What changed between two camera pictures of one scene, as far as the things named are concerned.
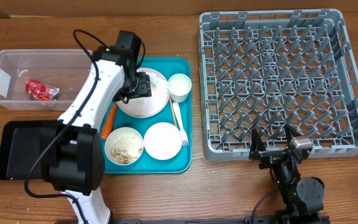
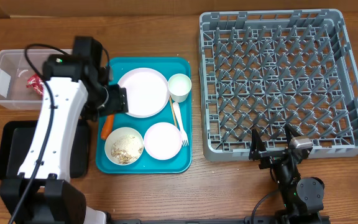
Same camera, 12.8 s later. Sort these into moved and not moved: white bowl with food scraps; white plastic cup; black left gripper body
Moved: black left gripper body
Not moved: white bowl with food scraps; white plastic cup
